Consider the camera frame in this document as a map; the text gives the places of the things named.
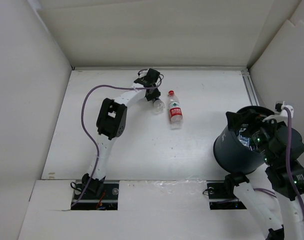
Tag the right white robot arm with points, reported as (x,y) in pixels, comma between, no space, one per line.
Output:
(286,176)

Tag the clear bottle black cap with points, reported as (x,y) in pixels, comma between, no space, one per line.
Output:
(158,106)

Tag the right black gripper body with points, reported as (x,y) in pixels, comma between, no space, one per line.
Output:
(260,131)

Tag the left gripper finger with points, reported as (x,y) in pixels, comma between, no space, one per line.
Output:
(149,95)
(157,93)

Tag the clear bottle blue white label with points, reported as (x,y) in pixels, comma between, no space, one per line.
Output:
(243,139)

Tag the dark blue round bin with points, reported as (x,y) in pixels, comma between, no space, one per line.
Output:
(231,154)

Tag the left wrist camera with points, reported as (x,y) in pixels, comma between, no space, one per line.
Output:
(142,73)

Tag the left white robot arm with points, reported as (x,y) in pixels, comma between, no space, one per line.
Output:
(111,124)

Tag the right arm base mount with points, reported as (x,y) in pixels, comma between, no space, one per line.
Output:
(220,198)

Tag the green plastic bottle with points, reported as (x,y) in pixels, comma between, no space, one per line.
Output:
(252,147)

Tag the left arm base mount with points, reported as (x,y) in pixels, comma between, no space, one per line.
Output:
(106,201)

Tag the clear bottle red cap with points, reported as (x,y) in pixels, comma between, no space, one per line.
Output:
(175,112)

